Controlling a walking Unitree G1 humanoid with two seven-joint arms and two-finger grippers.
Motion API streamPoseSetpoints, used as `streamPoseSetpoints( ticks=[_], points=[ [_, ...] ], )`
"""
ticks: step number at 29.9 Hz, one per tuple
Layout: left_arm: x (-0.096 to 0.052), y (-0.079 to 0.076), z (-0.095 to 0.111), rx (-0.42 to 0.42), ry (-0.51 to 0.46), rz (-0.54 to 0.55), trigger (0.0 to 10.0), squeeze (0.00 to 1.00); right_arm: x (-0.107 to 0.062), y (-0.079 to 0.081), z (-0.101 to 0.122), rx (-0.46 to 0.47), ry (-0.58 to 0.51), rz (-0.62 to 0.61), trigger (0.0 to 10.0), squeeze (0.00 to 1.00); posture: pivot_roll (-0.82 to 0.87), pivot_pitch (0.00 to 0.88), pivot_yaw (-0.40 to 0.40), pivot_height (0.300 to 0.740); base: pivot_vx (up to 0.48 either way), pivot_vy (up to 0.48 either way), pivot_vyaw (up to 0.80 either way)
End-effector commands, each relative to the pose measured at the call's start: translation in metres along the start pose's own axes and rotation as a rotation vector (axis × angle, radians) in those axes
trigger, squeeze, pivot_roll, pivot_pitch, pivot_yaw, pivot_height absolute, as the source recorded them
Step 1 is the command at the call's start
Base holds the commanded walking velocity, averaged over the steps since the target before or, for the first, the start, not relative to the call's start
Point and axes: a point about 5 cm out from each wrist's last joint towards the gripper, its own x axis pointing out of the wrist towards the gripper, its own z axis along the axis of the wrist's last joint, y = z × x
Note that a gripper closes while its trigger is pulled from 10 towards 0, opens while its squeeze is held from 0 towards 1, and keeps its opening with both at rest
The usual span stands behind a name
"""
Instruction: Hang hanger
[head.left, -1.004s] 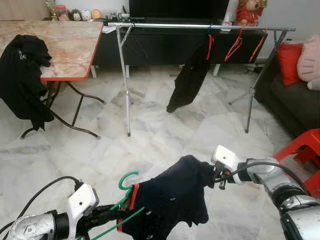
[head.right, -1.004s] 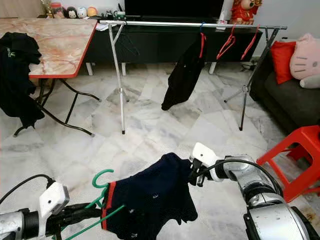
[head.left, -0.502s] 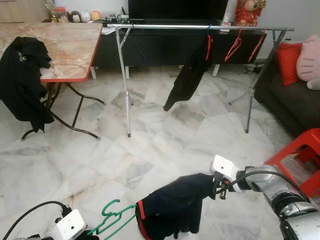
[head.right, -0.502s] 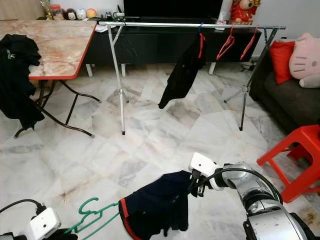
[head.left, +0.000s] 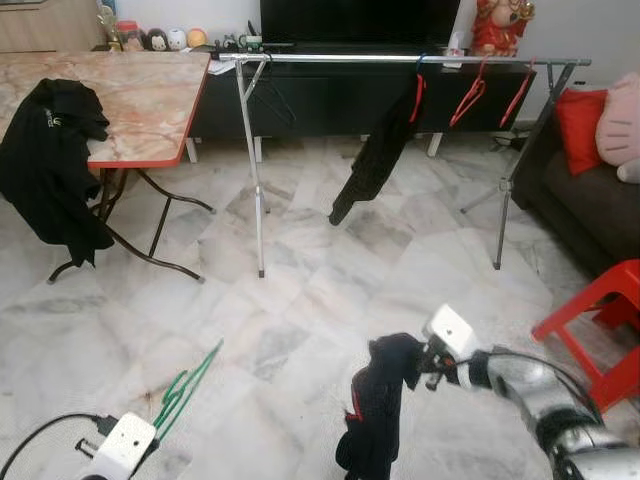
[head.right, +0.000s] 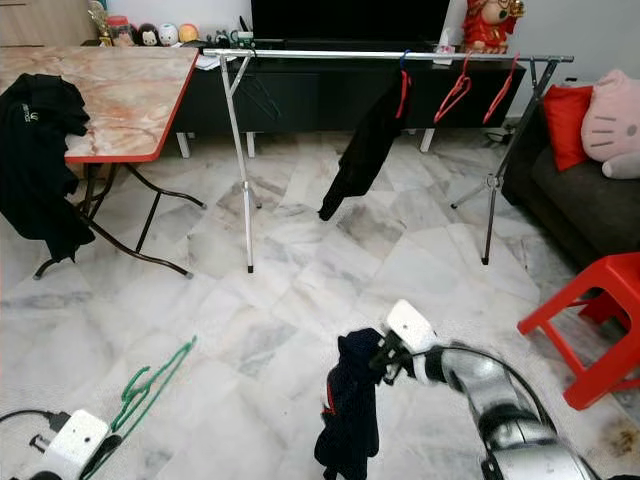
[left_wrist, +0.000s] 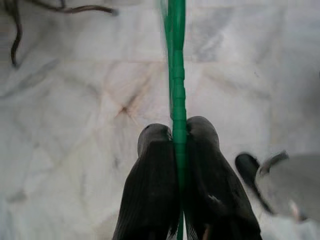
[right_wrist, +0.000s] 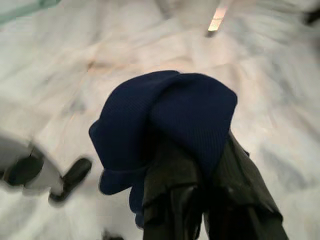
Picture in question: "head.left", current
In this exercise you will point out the navy polo shirt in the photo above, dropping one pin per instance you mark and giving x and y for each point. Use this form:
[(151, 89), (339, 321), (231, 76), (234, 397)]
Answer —
[(380, 410)]

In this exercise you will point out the green plastic hanger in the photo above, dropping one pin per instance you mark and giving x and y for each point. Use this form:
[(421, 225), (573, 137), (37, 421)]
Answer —
[(185, 385)]

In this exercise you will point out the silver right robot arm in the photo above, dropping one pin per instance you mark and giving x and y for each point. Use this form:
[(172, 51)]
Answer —
[(540, 400)]

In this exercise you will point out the blue plastic hanger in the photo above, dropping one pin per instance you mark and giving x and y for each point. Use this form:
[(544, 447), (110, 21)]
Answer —
[(421, 62)]

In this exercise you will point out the black thin hanger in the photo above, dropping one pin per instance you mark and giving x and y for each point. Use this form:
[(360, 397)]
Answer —
[(275, 98)]

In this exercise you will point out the red plastic stool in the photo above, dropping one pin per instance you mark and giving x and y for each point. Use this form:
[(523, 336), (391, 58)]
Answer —
[(600, 290)]

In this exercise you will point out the black shirt red collar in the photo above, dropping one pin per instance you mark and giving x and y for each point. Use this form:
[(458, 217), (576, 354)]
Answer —
[(375, 160)]

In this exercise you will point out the dark grey sofa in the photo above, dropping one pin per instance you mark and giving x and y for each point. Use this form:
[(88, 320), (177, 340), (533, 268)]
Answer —
[(590, 215)]

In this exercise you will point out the red cushion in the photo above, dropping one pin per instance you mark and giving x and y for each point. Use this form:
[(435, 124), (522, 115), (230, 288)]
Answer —
[(580, 130)]

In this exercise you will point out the black TV cabinet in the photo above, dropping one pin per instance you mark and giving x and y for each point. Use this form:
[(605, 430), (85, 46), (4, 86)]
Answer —
[(330, 100)]

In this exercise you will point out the pink cat pillow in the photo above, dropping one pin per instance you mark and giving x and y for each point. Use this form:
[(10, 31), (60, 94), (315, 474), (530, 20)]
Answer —
[(622, 120)]

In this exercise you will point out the white tissue box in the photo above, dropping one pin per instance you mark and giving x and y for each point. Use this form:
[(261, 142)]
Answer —
[(455, 47)]

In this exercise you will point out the silver metal clothes rack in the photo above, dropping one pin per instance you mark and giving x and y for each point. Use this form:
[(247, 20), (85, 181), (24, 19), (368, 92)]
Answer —
[(330, 58)]

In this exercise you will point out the red figurine statue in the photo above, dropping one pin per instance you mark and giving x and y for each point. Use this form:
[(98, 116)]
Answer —
[(500, 25)]

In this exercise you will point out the black television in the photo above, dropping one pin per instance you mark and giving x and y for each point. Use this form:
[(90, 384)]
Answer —
[(360, 20)]

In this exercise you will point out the green circuit board device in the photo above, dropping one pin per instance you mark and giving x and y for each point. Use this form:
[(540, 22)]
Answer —
[(248, 42)]

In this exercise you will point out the orange round toy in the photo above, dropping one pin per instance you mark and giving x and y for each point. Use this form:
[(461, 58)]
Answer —
[(197, 37)]

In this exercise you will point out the white round toy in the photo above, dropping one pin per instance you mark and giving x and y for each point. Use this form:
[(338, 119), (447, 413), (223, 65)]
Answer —
[(177, 38)]

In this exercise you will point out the black round plush toy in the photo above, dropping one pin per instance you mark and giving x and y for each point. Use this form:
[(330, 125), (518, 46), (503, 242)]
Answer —
[(157, 40)]

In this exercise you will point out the black shirt small green logo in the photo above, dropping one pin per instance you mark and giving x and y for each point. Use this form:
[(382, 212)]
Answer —
[(50, 170)]

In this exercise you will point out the red-lid jar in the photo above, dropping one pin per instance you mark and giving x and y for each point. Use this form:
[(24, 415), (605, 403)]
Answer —
[(130, 35)]

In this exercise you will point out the golden trophy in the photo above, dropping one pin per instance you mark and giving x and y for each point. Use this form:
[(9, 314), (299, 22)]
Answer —
[(105, 18)]

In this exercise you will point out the wooden cabinet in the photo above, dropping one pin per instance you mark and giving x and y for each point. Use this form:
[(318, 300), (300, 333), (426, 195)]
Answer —
[(50, 25)]

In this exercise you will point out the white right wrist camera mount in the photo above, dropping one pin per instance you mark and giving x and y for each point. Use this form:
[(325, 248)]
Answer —
[(450, 330)]

